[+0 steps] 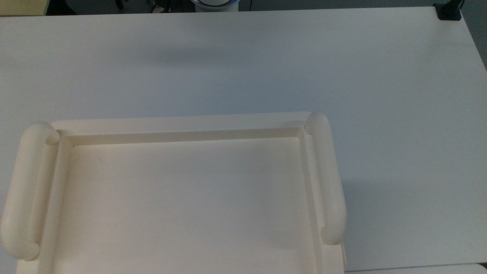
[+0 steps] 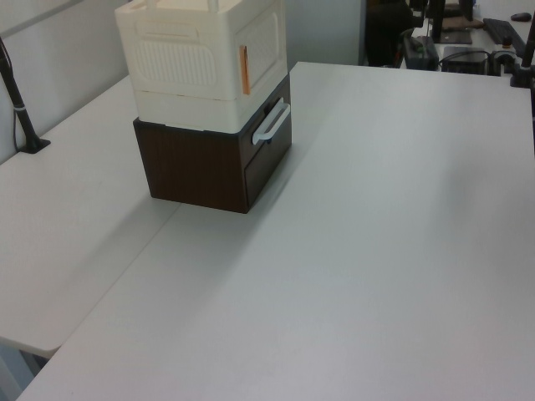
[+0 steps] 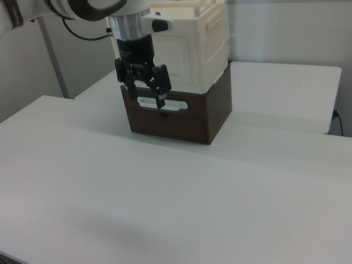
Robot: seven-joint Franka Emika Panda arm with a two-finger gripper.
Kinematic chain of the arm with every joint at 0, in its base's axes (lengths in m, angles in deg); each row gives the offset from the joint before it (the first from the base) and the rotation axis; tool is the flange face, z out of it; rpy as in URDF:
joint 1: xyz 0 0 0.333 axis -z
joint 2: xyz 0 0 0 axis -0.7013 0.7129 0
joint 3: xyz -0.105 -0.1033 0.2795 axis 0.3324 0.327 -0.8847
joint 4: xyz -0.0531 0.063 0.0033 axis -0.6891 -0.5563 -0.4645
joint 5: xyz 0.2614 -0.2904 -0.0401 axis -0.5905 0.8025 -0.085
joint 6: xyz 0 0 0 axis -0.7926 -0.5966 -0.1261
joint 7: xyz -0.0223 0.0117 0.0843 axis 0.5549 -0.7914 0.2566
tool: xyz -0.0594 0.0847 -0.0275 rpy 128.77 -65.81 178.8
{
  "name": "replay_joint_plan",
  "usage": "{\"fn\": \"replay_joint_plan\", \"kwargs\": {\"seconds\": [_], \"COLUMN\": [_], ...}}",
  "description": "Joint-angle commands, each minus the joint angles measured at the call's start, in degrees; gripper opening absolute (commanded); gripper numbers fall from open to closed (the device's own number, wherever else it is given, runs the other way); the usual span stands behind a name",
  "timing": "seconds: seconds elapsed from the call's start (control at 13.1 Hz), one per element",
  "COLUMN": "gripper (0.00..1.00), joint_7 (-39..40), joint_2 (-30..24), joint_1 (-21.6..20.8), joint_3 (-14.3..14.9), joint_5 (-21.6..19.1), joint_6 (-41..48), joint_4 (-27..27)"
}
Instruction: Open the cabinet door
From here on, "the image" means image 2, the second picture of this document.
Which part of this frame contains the orange door handle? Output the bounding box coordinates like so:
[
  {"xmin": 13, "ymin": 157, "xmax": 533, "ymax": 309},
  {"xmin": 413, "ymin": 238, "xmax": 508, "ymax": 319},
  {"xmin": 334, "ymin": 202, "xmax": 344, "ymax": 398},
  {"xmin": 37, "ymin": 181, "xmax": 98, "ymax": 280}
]
[{"xmin": 237, "ymin": 44, "xmax": 252, "ymax": 96}]

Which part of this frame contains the white cabinet door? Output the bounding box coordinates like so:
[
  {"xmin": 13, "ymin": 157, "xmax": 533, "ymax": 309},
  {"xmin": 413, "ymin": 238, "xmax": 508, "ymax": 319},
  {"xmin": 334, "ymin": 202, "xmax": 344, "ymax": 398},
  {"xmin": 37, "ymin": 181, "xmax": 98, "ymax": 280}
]
[{"xmin": 236, "ymin": 8, "xmax": 288, "ymax": 98}]

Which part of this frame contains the dark brown wooden drawer box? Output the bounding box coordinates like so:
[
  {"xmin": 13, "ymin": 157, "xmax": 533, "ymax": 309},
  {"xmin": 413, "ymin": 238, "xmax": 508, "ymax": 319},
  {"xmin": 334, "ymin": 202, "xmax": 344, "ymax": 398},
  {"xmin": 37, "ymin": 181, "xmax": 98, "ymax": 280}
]
[{"xmin": 132, "ymin": 73, "xmax": 293, "ymax": 215}]

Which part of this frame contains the black office chair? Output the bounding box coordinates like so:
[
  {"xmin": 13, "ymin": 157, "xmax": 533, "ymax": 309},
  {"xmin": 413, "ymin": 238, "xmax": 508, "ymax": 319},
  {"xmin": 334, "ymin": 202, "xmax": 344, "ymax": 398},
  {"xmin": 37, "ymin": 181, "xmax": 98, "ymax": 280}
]
[{"xmin": 364, "ymin": 0, "xmax": 414, "ymax": 68}]

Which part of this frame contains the black and green device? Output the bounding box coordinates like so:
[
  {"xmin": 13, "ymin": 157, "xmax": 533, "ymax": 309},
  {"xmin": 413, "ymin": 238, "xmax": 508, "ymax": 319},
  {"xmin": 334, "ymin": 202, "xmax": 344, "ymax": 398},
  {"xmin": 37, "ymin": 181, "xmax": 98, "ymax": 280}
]
[{"xmin": 400, "ymin": 35, "xmax": 441, "ymax": 70}]

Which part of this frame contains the black flat box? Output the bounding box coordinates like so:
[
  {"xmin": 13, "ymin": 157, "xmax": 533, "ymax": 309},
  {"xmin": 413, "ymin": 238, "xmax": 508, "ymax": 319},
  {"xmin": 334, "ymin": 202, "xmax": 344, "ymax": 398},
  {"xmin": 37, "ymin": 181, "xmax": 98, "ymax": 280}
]
[{"xmin": 441, "ymin": 45, "xmax": 489, "ymax": 74}]

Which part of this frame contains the black monitor stand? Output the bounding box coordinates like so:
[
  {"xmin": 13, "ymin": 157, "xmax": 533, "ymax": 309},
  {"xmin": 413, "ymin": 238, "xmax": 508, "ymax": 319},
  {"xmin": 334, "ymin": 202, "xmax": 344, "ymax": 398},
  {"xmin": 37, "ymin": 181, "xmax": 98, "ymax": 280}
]
[{"xmin": 425, "ymin": 0, "xmax": 474, "ymax": 46}]

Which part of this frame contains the emergency stop button box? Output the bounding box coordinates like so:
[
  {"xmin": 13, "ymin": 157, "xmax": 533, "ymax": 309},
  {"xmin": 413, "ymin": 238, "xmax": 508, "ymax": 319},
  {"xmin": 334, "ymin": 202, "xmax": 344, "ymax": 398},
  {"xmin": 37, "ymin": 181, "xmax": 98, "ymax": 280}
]
[{"xmin": 491, "ymin": 37, "xmax": 516, "ymax": 77}]

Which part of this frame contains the black keyboard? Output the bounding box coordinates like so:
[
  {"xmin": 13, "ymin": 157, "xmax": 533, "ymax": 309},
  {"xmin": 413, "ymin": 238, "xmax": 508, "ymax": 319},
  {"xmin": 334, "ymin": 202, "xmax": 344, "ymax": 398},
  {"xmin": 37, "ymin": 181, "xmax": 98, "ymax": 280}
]
[{"xmin": 482, "ymin": 17, "xmax": 530, "ymax": 55}]

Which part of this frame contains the white drawer handle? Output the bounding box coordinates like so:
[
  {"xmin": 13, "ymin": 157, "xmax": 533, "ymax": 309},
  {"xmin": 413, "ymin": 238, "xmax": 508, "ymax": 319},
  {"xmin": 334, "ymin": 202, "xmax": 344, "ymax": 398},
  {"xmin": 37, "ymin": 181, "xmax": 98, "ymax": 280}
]
[{"xmin": 252, "ymin": 98, "xmax": 291, "ymax": 146}]

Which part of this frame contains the black camera stand pole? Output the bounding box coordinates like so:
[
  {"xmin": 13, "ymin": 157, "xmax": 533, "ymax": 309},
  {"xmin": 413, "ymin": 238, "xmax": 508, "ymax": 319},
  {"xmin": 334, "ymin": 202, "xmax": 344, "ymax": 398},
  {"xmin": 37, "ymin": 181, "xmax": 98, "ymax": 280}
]
[
  {"xmin": 507, "ymin": 20, "xmax": 535, "ymax": 89},
  {"xmin": 0, "ymin": 35, "xmax": 52, "ymax": 155}
]

